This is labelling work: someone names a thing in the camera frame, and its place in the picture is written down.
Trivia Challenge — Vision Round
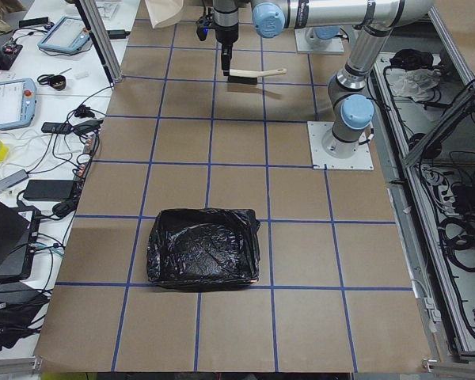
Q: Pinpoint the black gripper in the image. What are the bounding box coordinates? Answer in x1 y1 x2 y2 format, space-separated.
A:
215 24 238 76

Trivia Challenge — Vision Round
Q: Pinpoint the white hand brush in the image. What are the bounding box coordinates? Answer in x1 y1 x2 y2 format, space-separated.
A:
227 68 287 85

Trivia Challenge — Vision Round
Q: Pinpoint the white plastic dustpan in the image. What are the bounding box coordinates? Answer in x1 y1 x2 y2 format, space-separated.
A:
145 0 184 29

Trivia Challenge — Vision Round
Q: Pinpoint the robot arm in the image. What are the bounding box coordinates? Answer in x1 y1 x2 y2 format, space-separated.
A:
250 1 434 145

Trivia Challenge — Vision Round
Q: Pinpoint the grey teach pendant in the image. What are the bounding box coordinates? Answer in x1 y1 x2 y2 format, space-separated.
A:
37 16 90 55
0 78 36 131

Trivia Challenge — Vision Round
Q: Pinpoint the black power adapter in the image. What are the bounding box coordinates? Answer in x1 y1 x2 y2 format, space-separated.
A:
23 180 74 201

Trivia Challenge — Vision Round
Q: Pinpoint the black laptop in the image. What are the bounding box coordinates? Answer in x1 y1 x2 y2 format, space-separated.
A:
0 201 40 283

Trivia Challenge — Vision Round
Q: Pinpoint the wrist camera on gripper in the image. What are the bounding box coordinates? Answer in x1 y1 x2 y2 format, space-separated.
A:
196 8 215 41

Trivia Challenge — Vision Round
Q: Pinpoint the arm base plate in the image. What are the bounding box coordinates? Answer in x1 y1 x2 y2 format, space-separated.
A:
307 121 374 171
294 25 344 55

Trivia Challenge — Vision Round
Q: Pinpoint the aluminium frame post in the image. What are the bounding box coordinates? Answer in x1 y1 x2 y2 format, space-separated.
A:
74 0 123 85

